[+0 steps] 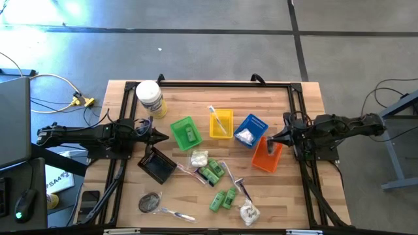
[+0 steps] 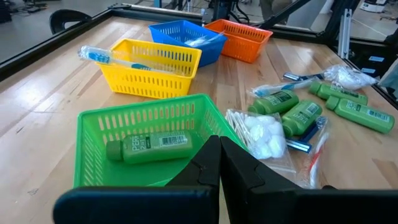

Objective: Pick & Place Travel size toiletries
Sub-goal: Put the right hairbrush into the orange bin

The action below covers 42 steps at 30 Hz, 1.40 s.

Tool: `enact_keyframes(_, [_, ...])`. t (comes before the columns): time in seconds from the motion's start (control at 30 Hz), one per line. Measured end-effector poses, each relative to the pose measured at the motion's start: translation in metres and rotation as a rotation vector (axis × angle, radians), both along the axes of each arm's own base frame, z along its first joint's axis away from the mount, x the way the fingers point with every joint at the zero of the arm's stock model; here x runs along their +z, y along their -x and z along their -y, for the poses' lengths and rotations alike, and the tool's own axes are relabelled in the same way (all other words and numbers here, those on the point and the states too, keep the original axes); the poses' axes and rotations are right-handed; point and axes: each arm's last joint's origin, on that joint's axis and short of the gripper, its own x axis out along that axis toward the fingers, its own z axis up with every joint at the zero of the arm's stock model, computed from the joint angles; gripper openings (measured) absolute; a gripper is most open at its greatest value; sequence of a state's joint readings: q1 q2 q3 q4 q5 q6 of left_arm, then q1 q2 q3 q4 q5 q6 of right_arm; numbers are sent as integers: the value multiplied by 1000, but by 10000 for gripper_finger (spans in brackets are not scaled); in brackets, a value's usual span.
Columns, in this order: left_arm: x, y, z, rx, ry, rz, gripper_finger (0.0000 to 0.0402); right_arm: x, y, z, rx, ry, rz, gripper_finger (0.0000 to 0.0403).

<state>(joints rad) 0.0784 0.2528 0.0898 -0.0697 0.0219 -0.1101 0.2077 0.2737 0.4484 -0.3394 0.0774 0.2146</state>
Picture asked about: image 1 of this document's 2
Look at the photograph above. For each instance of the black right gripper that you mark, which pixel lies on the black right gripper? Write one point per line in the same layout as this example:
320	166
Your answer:
299	132

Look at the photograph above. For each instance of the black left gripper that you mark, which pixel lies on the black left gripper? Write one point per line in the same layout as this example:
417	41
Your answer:
142	137

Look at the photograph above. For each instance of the green plastic basket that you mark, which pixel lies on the green plastic basket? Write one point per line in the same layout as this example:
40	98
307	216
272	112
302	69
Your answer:
178	130

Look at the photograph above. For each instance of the black plastic basket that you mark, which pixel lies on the black plastic basket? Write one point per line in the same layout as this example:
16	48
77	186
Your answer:
156	166

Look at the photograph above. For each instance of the green Pert shampoo bottle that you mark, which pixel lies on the green Pert shampoo bottle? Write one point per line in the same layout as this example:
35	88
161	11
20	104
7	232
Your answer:
229	198
217	201
190	134
216	167
210	176

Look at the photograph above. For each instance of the clear plastic bag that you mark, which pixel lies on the clear plastic bag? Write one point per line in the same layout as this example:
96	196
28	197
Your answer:
245	135

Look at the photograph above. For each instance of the white item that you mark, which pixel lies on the white item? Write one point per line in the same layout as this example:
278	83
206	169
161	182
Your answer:
199	159

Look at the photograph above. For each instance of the plastic packet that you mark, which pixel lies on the plastic packet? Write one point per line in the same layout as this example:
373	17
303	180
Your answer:
191	172

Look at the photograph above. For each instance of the black comb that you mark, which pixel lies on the black comb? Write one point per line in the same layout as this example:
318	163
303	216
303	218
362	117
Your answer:
204	179

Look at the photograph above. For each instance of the purple toothbrush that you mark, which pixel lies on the purple toothbrush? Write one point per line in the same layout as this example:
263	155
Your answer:
228	171

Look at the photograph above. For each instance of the white bag with black print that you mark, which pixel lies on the white bag with black print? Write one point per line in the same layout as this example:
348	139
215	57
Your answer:
249	213

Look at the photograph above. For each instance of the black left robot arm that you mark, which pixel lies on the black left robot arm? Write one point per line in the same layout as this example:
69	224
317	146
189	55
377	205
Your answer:
81	134

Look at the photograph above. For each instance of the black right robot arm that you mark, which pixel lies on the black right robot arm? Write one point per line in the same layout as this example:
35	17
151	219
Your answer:
343	125

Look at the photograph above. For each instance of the orange plastic basket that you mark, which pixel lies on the orange plastic basket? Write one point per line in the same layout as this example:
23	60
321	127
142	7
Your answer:
264	161

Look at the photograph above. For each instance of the blue plastic basket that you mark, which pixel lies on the blue plastic basket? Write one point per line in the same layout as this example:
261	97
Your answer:
256	125

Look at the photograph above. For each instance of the Lysol wipes canister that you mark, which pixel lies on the Lysol wipes canister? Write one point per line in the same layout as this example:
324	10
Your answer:
150	93

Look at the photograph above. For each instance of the yellow plastic basket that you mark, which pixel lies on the yellow plastic basket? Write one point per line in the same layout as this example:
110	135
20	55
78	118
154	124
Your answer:
228	130

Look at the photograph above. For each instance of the dark round item in bag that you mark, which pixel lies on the dark round item in bag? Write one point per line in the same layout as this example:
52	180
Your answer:
149	202

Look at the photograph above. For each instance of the wrapped white blue toothbrush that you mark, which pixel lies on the wrapped white blue toothbrush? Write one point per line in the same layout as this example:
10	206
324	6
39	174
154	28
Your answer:
179	215

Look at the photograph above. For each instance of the black smartphone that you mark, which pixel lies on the black smartphone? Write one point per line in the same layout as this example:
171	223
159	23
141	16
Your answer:
89	199

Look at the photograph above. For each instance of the white printed box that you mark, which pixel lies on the white printed box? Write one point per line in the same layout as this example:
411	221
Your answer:
58	182

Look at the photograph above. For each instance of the yellow cup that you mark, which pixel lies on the yellow cup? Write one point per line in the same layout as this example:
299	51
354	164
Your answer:
53	201

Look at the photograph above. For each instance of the dark side desk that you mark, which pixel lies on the dark side desk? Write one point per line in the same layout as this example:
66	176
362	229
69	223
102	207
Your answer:
36	169

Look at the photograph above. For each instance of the black computer mouse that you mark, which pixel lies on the black computer mouse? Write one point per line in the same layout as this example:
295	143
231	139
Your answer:
25	204

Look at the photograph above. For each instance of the black frame clamp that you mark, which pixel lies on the black frame clamp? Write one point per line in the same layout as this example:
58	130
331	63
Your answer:
259	79
160	79

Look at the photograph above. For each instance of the black aluminium table frame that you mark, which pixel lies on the black aluminium table frame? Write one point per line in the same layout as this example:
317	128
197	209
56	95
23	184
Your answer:
228	84

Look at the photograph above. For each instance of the grey metal table frame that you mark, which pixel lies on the grey metal table frame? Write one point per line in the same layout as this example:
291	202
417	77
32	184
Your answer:
392	163

